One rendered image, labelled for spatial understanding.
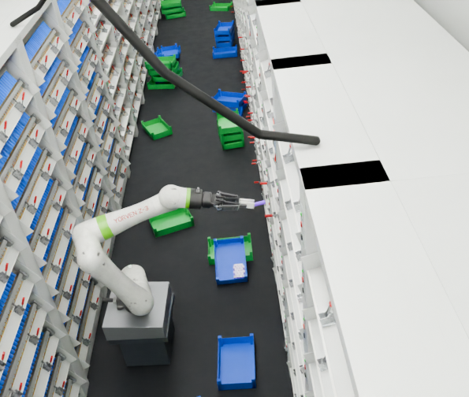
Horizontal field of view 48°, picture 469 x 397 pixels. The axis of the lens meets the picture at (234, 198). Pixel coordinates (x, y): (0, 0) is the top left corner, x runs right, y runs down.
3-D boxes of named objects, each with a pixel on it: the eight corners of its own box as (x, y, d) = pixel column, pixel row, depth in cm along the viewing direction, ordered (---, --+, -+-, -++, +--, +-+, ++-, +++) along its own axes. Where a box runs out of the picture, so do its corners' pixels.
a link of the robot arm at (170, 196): (157, 206, 234) (159, 182, 235) (158, 209, 247) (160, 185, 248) (188, 209, 236) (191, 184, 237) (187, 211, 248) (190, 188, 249)
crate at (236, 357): (256, 387, 282) (254, 379, 277) (218, 390, 283) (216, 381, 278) (254, 342, 306) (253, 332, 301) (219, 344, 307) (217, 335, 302)
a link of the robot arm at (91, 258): (139, 325, 263) (72, 269, 227) (132, 301, 275) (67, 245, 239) (161, 310, 263) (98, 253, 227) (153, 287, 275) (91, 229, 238)
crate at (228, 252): (247, 281, 345) (247, 276, 338) (217, 284, 345) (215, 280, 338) (243, 241, 361) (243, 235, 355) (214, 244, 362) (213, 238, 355)
